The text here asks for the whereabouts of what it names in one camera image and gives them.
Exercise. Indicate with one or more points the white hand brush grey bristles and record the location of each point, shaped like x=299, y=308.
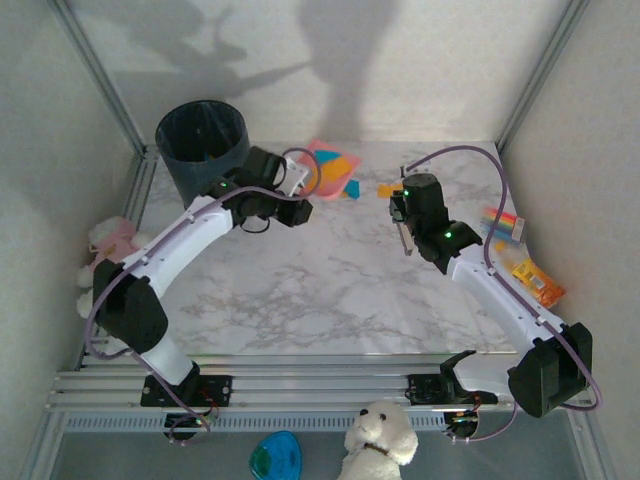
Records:
x=407, y=240

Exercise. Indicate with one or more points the orange paper scrap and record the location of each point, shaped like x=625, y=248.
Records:
x=386, y=190
x=500, y=246
x=311, y=184
x=339, y=172

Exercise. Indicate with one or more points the pink plastic dustpan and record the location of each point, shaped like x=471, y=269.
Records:
x=352, y=161

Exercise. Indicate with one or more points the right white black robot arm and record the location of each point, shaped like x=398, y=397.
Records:
x=495, y=295

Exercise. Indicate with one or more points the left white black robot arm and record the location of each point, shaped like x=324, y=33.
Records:
x=180, y=240

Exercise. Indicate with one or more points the dark round waste bin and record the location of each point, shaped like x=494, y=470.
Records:
x=190, y=165

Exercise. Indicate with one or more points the rainbow marker pen pack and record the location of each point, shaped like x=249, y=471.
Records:
x=502, y=221

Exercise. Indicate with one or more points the orange snack packet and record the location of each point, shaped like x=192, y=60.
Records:
x=537, y=280

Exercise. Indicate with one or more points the white plush toy pink dress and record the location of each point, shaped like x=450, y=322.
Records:
x=112, y=240

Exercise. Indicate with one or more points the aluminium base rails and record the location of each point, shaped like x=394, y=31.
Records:
x=320, y=385

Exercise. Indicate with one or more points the black controller board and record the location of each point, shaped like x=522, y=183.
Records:
x=465, y=427
x=180, y=425

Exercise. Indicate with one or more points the white plush dog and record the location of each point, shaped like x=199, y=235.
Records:
x=380, y=440

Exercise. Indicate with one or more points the blue green plastic toy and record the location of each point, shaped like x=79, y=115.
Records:
x=280, y=457

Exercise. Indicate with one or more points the aluminium side rail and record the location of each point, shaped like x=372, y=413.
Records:
x=141, y=182

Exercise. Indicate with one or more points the aluminium frame post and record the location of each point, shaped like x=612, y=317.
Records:
x=101, y=80
x=543, y=75

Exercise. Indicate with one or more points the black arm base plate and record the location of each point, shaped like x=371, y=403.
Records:
x=422, y=390
x=220, y=390

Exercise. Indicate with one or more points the aluminium frame leg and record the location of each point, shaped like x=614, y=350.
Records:
x=43, y=445
x=592, y=445

